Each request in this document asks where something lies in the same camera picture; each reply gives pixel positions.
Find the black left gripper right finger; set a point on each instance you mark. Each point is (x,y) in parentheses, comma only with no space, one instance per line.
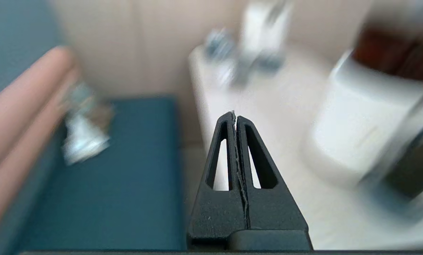
(275,209)

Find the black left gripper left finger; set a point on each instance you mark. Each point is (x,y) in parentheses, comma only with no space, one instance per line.
(215,212)

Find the dark grey tapered cup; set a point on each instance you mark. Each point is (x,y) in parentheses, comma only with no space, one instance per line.
(413,163)

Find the teal upholstered bench sofa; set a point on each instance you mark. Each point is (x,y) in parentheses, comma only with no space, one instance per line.
(119,177)

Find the large tea drink dispenser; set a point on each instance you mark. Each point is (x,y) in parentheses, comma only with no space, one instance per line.
(367,106)

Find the small blue-grey drip tray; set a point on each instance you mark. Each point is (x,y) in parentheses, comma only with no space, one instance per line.
(268,62)

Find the crumpled white tissue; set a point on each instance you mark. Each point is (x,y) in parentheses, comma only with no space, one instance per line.
(82,141)

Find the small white water dispenser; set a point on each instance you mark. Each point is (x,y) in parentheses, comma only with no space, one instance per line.
(264,32)

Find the pink cylindrical bolster cushion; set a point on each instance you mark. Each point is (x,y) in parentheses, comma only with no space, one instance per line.
(13,170)
(16,106)

